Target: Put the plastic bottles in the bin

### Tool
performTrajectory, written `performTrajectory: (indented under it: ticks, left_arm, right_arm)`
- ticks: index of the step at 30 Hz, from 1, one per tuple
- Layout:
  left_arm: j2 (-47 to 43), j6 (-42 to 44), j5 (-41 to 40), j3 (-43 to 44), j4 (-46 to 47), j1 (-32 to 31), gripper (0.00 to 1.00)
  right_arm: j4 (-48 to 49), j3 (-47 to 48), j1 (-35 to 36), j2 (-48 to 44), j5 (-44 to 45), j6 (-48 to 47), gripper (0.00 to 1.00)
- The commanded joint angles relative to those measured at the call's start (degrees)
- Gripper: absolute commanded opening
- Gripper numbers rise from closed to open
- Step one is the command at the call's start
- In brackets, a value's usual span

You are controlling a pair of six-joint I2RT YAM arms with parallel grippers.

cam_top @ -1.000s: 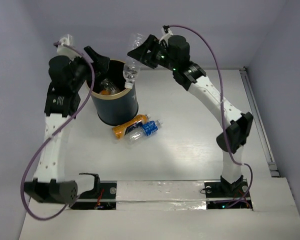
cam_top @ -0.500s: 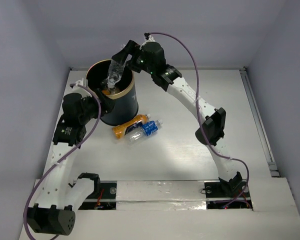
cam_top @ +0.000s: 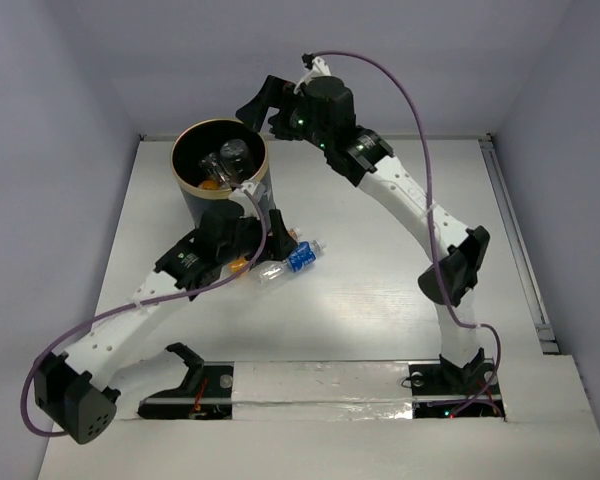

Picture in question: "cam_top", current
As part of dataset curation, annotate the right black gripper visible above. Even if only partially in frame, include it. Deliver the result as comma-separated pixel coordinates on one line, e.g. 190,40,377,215
236,74,332,151

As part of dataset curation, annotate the clear bottle blue cap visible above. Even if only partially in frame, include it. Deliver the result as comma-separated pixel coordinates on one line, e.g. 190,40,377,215
219,139,256,181

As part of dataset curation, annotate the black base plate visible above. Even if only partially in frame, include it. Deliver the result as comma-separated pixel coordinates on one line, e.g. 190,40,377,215
137,363,234,420
401,362,505,419

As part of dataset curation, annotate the large orange labelled bottle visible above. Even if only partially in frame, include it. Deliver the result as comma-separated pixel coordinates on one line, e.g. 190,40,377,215
229,228,302,273

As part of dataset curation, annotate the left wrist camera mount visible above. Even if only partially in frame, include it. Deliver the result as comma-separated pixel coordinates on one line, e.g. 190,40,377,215
229,180,267,202

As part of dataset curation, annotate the clear bottle front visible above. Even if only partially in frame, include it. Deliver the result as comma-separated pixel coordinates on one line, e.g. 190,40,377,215
198,152,231,187

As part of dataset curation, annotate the blue label water bottle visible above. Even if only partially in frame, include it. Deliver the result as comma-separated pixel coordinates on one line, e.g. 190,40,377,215
257,239,326,288

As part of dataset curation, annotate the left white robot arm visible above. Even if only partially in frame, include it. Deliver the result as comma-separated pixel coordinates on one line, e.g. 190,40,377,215
21,203,298,445

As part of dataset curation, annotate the purple cable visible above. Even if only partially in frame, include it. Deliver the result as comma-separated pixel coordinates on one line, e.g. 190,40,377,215
20,187,267,437
302,48,504,419

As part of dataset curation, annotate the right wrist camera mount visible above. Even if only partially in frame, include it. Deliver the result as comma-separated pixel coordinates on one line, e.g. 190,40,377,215
296,53,331,89

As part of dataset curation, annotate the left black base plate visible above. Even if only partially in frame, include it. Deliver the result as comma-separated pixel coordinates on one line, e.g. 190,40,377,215
137,363,234,420

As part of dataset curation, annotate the small orange juice bottle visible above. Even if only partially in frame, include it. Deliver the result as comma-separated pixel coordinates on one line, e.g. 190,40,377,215
198,179,221,191

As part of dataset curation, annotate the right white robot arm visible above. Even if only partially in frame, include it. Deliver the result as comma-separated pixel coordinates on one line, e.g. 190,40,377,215
236,76,490,392

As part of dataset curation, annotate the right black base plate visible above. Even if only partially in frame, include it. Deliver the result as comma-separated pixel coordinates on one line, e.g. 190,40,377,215
401,362,505,419

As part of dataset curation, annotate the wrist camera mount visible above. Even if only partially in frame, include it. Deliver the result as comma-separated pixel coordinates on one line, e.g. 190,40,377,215
296,53,331,89
229,180,267,202

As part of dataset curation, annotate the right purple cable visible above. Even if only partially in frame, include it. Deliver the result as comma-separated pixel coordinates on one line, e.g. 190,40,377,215
302,48,504,419

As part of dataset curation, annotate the dark blue gold-rimmed bin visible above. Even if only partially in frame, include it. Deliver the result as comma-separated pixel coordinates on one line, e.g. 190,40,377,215
170,119,276,224

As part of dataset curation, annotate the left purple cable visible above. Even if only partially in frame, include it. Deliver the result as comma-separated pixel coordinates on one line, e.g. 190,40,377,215
20,187,267,437

